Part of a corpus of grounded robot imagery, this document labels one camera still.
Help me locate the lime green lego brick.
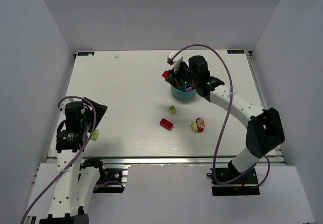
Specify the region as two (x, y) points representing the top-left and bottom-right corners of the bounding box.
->
(91, 129), (99, 141)

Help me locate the red curved lego brick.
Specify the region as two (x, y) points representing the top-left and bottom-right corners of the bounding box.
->
(162, 71), (168, 79)

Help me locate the light green small lego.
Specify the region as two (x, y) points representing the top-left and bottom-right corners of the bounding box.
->
(168, 105), (176, 115)

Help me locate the red flower lego piece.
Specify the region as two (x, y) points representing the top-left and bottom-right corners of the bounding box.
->
(196, 118), (205, 132)

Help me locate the red rectangular lego brick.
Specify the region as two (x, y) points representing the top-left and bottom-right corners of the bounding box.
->
(159, 118), (174, 131)

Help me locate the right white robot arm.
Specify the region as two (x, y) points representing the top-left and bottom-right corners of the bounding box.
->
(166, 55), (285, 176)

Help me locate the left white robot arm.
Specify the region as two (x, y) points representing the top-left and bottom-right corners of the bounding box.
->
(39, 96), (107, 223)

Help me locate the teal round divided container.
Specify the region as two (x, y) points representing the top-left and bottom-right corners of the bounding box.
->
(171, 86), (196, 101)

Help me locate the right corner label sticker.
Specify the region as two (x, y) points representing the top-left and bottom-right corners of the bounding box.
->
(227, 49), (245, 54)

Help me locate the corner label sticker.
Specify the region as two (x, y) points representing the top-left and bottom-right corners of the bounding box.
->
(77, 51), (94, 57)
(227, 49), (245, 54)

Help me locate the left corner label sticker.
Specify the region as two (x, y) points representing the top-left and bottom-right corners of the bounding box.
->
(77, 51), (94, 57)

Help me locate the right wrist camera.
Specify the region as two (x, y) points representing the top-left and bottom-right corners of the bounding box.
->
(167, 50), (183, 73)

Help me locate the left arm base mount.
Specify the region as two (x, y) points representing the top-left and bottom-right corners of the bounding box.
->
(80, 158), (125, 193)

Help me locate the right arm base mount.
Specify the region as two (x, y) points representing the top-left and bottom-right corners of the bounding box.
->
(206, 169), (260, 196)

